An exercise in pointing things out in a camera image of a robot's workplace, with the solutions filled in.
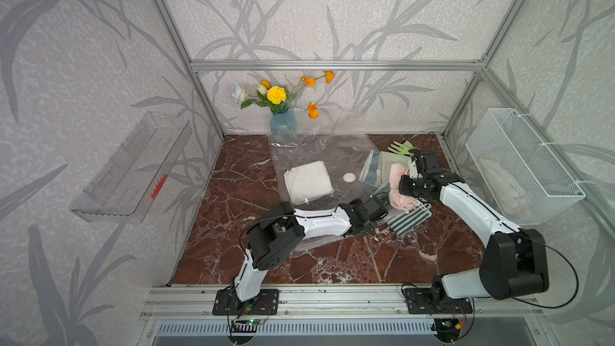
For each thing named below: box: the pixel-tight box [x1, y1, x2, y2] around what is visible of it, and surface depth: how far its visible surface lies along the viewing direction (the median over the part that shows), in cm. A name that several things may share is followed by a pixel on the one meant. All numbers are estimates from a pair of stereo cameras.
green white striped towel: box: [387, 203, 433, 236], surface depth 90 cm
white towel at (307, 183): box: [283, 160, 334, 206], surface depth 101 cm
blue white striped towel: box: [358, 149, 380, 186], surface depth 107 cm
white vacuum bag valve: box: [342, 172, 357, 184], surface depth 104 cm
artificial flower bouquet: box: [231, 70, 336, 120], surface depth 95 cm
